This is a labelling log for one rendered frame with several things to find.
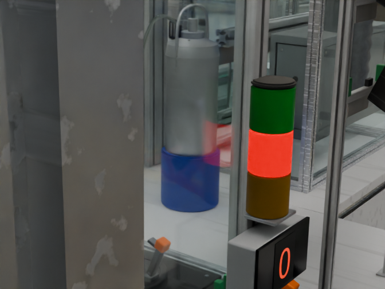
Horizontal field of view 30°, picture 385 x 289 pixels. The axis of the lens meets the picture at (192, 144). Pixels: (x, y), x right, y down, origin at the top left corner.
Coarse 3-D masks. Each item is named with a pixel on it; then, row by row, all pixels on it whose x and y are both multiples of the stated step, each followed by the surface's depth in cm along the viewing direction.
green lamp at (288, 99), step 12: (252, 96) 79; (264, 96) 77; (276, 96) 77; (288, 96) 77; (252, 108) 79; (264, 108) 78; (276, 108) 77; (288, 108) 78; (252, 120) 79; (264, 120) 78; (276, 120) 78; (288, 120) 78; (264, 132) 78; (276, 132) 78
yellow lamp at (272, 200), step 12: (252, 180) 81; (264, 180) 80; (276, 180) 80; (288, 180) 81; (252, 192) 81; (264, 192) 80; (276, 192) 80; (288, 192) 81; (252, 204) 81; (264, 204) 81; (276, 204) 81; (288, 204) 82; (264, 216) 81; (276, 216) 81
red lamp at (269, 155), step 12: (252, 132) 79; (288, 132) 79; (252, 144) 80; (264, 144) 79; (276, 144) 78; (288, 144) 79; (252, 156) 80; (264, 156) 79; (276, 156) 79; (288, 156) 80; (252, 168) 80; (264, 168) 79; (276, 168) 79; (288, 168) 80
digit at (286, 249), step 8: (288, 240) 83; (280, 248) 82; (288, 248) 84; (280, 256) 82; (288, 256) 84; (280, 264) 83; (288, 264) 85; (280, 272) 83; (288, 272) 85; (280, 280) 84
